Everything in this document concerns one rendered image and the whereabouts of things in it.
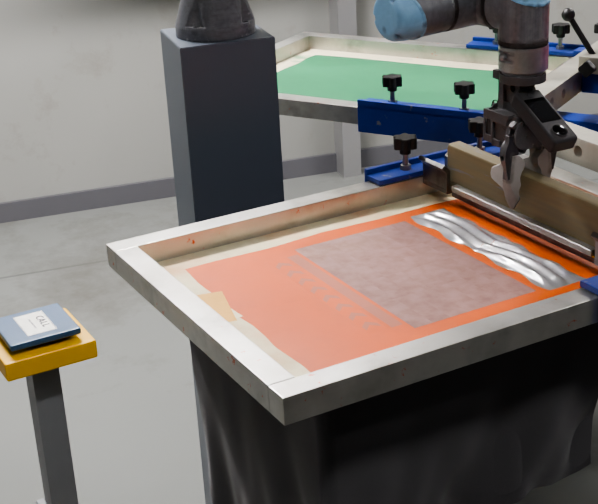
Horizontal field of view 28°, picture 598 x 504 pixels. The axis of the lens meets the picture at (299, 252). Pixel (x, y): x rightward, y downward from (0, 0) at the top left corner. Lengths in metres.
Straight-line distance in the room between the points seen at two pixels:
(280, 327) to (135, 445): 1.65
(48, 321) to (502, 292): 0.64
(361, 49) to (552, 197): 1.36
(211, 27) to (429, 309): 0.79
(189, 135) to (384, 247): 0.52
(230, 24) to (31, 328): 0.79
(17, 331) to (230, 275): 0.34
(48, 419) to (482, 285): 0.65
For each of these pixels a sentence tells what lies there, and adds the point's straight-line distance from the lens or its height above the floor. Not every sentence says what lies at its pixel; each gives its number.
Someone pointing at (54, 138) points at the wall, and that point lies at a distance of 4.89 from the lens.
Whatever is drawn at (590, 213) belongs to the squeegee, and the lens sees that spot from 1.81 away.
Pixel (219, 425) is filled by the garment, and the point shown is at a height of 0.71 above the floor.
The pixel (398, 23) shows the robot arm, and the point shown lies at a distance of 1.80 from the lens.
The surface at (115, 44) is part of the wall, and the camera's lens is 4.83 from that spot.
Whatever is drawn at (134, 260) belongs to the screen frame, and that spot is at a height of 0.99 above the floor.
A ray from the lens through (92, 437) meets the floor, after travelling 3.35.
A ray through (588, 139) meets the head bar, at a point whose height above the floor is 1.04.
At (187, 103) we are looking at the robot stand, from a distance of 2.25.
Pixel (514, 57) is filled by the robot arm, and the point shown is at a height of 1.25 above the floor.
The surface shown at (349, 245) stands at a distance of 1.93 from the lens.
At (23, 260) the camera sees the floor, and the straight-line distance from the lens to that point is 4.55.
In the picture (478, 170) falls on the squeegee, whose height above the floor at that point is 1.04.
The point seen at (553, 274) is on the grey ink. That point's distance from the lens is 1.81.
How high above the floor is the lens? 1.70
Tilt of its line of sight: 23 degrees down
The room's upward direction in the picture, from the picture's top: 3 degrees counter-clockwise
